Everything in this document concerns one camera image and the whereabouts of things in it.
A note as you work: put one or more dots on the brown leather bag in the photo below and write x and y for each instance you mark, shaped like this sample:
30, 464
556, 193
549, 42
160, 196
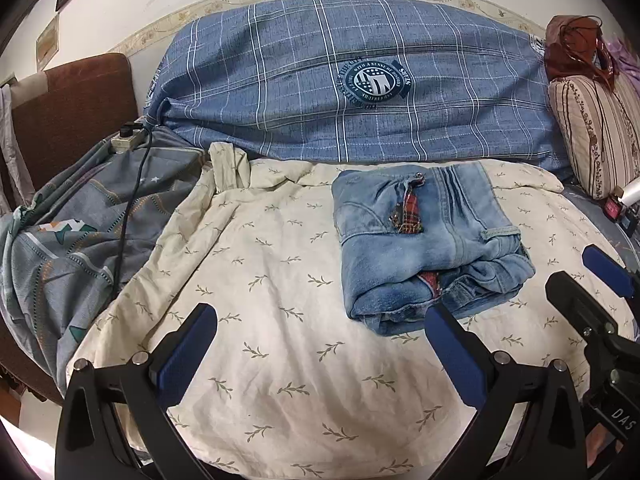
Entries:
565, 50

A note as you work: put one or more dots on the blue plaid quilt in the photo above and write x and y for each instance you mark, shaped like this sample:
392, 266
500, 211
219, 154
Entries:
280, 100

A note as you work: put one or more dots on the small red item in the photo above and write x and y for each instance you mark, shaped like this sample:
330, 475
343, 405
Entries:
612, 207

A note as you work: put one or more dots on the grey patterned blanket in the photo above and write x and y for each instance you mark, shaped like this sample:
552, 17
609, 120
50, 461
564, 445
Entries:
75, 260

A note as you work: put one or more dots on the white tube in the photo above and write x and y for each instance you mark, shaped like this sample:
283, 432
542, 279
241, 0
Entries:
629, 192

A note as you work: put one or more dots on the beige power strip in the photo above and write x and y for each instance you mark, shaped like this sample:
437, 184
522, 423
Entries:
122, 144

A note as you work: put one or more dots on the blue denim pants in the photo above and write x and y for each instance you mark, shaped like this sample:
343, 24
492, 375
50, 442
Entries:
380, 260

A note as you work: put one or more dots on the dark wooden bed frame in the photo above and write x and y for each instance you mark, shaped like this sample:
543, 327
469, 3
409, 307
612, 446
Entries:
20, 360

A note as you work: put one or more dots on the beige wall plaque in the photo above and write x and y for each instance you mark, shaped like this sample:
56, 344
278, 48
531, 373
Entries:
48, 42

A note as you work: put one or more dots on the grey hanging cloth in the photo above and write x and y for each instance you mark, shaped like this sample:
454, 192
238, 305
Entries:
10, 135

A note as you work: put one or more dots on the brown upholstered headboard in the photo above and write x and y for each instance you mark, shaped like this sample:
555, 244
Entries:
75, 110

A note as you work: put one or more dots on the striped beige pillow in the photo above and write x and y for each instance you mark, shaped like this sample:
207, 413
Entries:
595, 130

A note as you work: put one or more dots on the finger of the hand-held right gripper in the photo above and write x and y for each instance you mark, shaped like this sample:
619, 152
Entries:
607, 270
580, 305

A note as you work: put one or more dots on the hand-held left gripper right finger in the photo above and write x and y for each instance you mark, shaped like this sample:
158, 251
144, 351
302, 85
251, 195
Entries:
455, 355

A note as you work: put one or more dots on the purple cloth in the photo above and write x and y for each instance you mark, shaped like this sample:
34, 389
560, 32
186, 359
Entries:
627, 60

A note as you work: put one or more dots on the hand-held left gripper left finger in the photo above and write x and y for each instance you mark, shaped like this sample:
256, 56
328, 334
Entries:
185, 355

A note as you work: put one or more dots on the grey bed sheet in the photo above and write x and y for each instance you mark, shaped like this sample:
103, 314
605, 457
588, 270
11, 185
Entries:
590, 225

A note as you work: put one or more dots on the cream leaf-print blanket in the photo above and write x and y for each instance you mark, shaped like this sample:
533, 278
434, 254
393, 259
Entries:
300, 360

